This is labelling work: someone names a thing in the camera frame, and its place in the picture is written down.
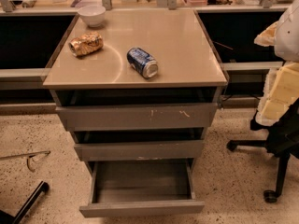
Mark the grey top drawer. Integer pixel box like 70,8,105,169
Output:
57,88,217,132

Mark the black chair leg left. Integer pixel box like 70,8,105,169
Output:
0,181,50,224

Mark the crushed gold can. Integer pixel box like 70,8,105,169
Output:
68,31,104,57

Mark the blue soda can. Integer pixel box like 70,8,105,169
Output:
127,48,158,78

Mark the grey middle drawer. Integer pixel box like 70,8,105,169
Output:
74,128,203,161

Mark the metal rod with hook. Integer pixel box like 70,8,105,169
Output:
0,150,50,173

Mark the black office chair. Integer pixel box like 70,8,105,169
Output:
226,99,299,203

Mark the grey drawer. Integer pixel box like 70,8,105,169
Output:
74,128,203,161
79,159,205,217
57,88,217,132

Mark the white bowl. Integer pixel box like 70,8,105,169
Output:
78,5,106,27

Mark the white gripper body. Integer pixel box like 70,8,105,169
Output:
255,62,299,126

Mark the grey bottom drawer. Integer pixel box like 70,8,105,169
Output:
79,159,205,217

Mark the grey drawer cabinet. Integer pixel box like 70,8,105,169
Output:
42,8,229,173

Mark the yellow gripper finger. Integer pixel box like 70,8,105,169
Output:
254,21,278,47

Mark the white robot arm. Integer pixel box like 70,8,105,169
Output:
254,0,299,126

